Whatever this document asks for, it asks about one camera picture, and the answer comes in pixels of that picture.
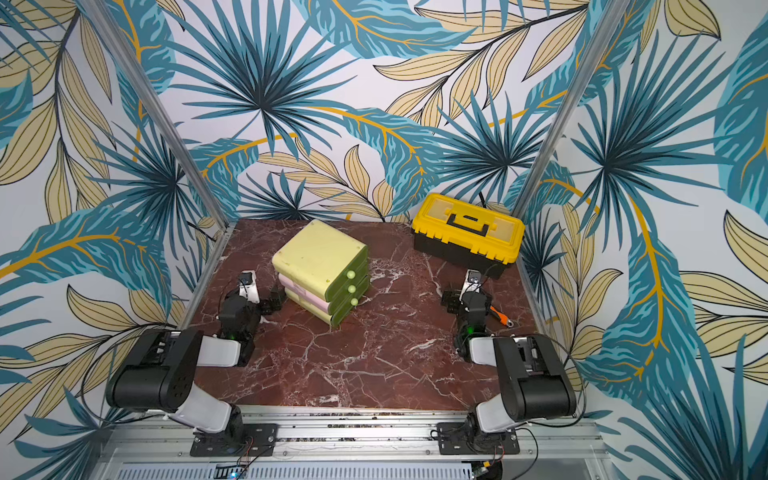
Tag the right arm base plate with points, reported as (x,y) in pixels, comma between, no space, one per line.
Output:
(462,438)

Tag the right metal corner post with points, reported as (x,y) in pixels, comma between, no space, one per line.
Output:
(582,76)

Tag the metal corner post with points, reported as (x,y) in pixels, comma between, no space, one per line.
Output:
(108,30)
(582,76)

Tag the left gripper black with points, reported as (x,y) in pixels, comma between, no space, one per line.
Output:
(268,308)

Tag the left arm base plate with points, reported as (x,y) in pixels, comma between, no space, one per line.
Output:
(245,440)

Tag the left metal corner post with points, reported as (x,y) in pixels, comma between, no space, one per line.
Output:
(108,30)

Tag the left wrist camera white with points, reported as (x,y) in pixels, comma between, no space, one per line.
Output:
(247,286)

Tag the light green drawer cabinet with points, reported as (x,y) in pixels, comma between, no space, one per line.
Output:
(311,259)

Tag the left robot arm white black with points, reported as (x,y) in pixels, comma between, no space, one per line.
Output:
(158,373)

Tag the aluminium front rail frame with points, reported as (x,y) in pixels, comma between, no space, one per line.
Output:
(335,443)

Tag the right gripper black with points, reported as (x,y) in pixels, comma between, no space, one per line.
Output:
(454,298)

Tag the yellow black toolbox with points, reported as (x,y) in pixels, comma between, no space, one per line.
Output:
(467,235)

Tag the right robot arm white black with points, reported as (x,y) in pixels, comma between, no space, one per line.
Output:
(533,383)

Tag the green drawer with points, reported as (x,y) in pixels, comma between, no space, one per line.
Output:
(348,275)

